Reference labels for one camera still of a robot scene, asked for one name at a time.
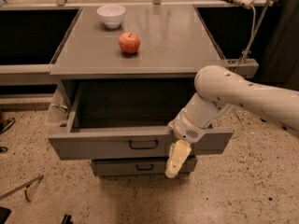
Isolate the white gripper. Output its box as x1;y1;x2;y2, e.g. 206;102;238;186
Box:
165;110;211;178

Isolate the grey top drawer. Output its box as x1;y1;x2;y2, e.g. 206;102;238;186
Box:
47;81;234;161

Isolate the grey drawer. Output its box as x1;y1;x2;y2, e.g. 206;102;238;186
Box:
90;156;198;177
47;81;234;161

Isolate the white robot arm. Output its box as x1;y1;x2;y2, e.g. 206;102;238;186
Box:
165;65;299;178

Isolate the grey bottom drawer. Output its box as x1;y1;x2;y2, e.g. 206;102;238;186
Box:
90;156;198;177

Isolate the grey drawer cabinet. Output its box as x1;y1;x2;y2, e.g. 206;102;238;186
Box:
49;4;228;177

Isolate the red apple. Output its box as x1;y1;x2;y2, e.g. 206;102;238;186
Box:
119;32;140;55

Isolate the white ceramic bowl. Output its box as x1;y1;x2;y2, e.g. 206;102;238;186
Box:
96;5;126;28

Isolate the metal rod on floor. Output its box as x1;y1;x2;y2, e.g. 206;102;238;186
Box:
0;175;44;201

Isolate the grey metal rail frame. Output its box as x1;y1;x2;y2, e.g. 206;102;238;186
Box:
0;59;259;86

